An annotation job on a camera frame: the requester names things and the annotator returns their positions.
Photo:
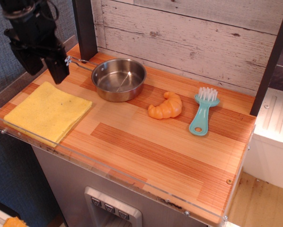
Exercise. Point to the yellow towel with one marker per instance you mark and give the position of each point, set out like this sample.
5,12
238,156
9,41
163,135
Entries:
47,114

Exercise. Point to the dark shelf post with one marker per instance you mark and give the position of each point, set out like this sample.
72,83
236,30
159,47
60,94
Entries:
85,27
265,81

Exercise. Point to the clear acrylic edge guard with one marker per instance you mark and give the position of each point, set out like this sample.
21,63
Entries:
160,159

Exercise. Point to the dark left shelf post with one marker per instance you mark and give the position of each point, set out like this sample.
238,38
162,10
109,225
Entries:
85,27

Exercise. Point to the dark right shelf post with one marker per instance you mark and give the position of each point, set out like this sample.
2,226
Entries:
265,81

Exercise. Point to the small steel saucepan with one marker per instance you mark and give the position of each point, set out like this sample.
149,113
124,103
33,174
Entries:
116,80

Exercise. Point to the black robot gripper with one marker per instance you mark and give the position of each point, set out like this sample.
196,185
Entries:
32,38

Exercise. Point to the orange object bottom left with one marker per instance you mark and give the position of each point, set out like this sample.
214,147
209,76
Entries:
14,222

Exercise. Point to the teal dish brush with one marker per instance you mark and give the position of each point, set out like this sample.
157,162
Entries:
206,98

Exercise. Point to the grey cabinet with dispenser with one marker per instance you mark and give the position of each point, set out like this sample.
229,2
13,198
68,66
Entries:
90,198

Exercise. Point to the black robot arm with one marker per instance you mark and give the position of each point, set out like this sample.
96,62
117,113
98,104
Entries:
32,36

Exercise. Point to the orange toy croissant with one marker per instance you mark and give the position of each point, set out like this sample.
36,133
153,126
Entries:
171,107

